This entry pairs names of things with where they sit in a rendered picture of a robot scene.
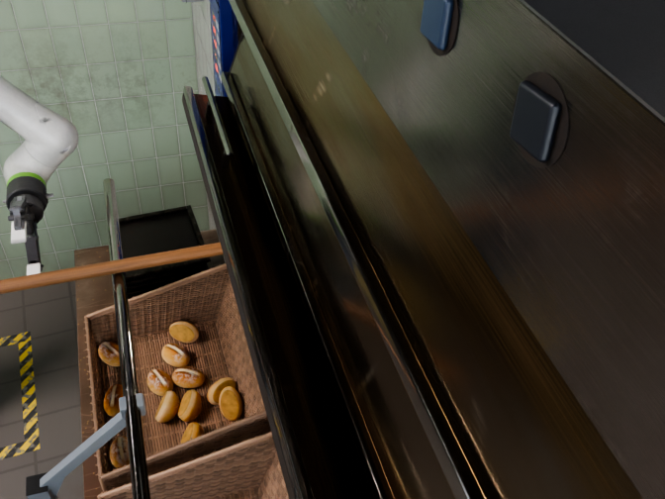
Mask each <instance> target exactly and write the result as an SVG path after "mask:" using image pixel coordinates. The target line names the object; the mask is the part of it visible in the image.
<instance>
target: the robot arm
mask: <svg viewBox="0 0 665 499"><path fill-rule="evenodd" d="M0 122H2V123H3V124H4V125H6V126H7V127H9V128H10V129H11V130H13V131H15V132H16V133H18V134H19V135H20V136H22V137H23V138H24V139H25V141H24V142H23V143H22V144H21V145H20V146H19V147H18V148H17V149H16V150H15V151H14V152H13V153H12V154H11V155H10V156H9V157H8V158H7V159H6V161H5V163H4V168H3V172H4V176H5V179H6V182H7V191H6V200H4V201H3V203H6V206H7V208H8V210H9V211H10V216H8V220H9V221H14V222H12V225H11V244H18V243H25V246H26V252H27V258H28V264H27V275H31V274H37V273H41V271H43V267H44V265H43V264H42V262H41V254H40V246H39V236H38V233H37V228H38V226H37V223H38V222H39V221H40V220H41V219H42V218H43V215H44V210H45V209H46V207H47V203H48V198H49V197H53V193H51V194H48V193H47V182H48V180H49V178H50V177H51V175H52V174H53V173H54V171H55V170H56V169H57V168H58V166H59V165H60V164H61V163H62V162H63V161H64V160H65V159H66V158H67V157H68V156H69V155H70V154H72V153H73V152H74V150H75V149H76V147H77V145H78V132H77V130H76V128H75V126H74V125H73V124H72V123H71V122H70V121H69V120H67V119H66V118H64V117H62V116H60V115H59V114H57V113H55V112H54V111H53V110H51V109H49V108H48V107H46V106H44V105H43V104H41V103H39V102H38V101H37V100H35V99H34V98H32V97H31V96H29V95H28V94H26V93H25V92H23V91H22V90H20V89H19V88H18V87H16V86H15V85H13V84H12V83H11V82H9V81H8V80H7V79H5V78H4V77H3V76H1V75H0Z"/></svg>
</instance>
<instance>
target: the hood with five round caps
mask: <svg viewBox="0 0 665 499"><path fill-rule="evenodd" d="M312 1H313V3H314V4H315V6H316V7H317V9H318V10H319V12H320V13H321V15H322V16H323V18H324V19H325V21H326V22H327V24H328V25H329V27H330V28H331V30H332V32H333V33H334V35H335V36H336V38H337V39H338V41H339V42H340V44H341V45H342V47H343V48H344V50H345V51H346V53H347V54H348V56H349V57H350V59H351V60H352V62H353V63H354V65H355V66H356V68H357V69H358V71H359V73H360V74H361V76H362V77H363V79H364V80H365V82H366V83H367V85H368V86H369V88H370V89H371V91H372V92H373V94H374V95H375V97H376V98H377V100H378V101H379V103H380V104H381V106H382V107H383V109H384V110H385V112H386V113H387V115H388V116H389V118H390V119H391V121H392V122H393V124H394V125H395V127H396V128H397V130H398V131H399V133H400V134H401V136H402V137H403V139H404V140H405V142H406V143H407V145H408V146H409V148H410V149H411V151H412V152H413V154H414V155H415V157H416V158H417V160H418V161H419V163H420V164H421V166H422V167H423V169H424V170H425V172H426V173H427V175H428V177H429V178H430V180H431V181H432V183H433V184H434V186H435V187H436V189H437V190H438V192H439V193H440V195H441V196H442V198H443V199H444V201H445V202H446V204H447V205H448V207H449V208H450V210H451V211H452V213H453V214H454V216H455V217H456V219H457V220H458V222H459V223H460V225H461V226H462V228H463V229H464V231H465V232H466V234H467V235H468V237H469V238H470V240H471V241H472V243H473V244H474V246H475V247H476V249H477V250H478V252H480V254H481V255H482V257H483V258H484V260H485V262H486V263H487V265H488V266H489V268H490V269H491V271H492V272H493V274H494V275H495V277H496V278H497V280H498V281H499V283H500V284H501V286H502V287H503V289H504V290H505V292H506V293H507V295H508V296H509V298H510V299H511V301H512V302H513V304H514V305H515V307H516V308H517V310H518V311H519V313H520V314H521V316H522V318H523V319H524V321H525V322H526V324H527V325H528V327H529V328H530V330H531V331H532V333H533V334H534V336H535V337H536V339H537V340H538V342H539V343H540V345H541V346H542V348H543V349H544V351H545V352H546V354H547V355H548V357H549V358H550V360H551V361H552V363H553V364H554V366H555V367H556V369H557V370H558V372H559V373H560V375H561V376H562V378H563V379H564V381H565V382H566V384H567V385H568V387H569V388H570V390H571V391H572V393H573V394H574V396H575V397H576V399H577V400H578V402H579V403H580V405H581V406H582V408H583V409H584V411H585V412H586V414H587V415H588V417H589V418H590V420H591V421H592V423H593V424H594V426H595V427H596V429H597V430H598V432H599V433H600V435H601V436H602V438H603V439H604V441H605V442H606V444H607V445H608V447H609V448H610V450H611V452H612V453H613V455H614V456H615V458H616V459H617V461H618V463H619V464H620V466H621V467H622V469H623V470H624V472H625V473H626V475H627V476H628V478H629V479H630V481H631V482H632V484H633V485H634V487H635V488H636V490H637V491H638V493H639V494H640V496H641V497H642V499H665V123H664V122H663V121H662V120H661V119H660V118H658V117H657V116H656V115H655V114H654V113H652V112H651V111H650V110H649V109H648V108H646V107H645V106H644V105H643V104H642V103H640V102H639V101H638V100H637V99H636V98H635V97H633V96H632V95H631V94H630V93H629V92H627V91H626V90H625V89H624V88H623V87H621V86H620V85H619V84H618V83H617V82H616V81H614V80H613V79H612V78H611V77H610V76H608V75H607V74H606V73H605V72H604V71H602V70H601V69H600V68H599V67H598V66H597V65H595V64H594V63H593V62H592V61H591V60H589V59H588V58H587V57H586V56H585V55H583V54H582V53H581V52H580V51H579V50H577V49H576V48H575V47H574V46H573V45H571V44H570V43H569V42H568V41H567V40H565V39H564V38H563V37H562V36H561V35H559V34H558V33H557V32H556V31H555V30H554V29H552V28H551V27H550V26H549V25H548V24H546V23H545V22H544V21H543V20H542V19H540V18H539V17H538V16H537V15H536V14H535V13H533V12H532V11H531V10H530V9H529V8H527V7H526V5H525V4H524V3H522V2H521V1H520V0H312Z"/></svg>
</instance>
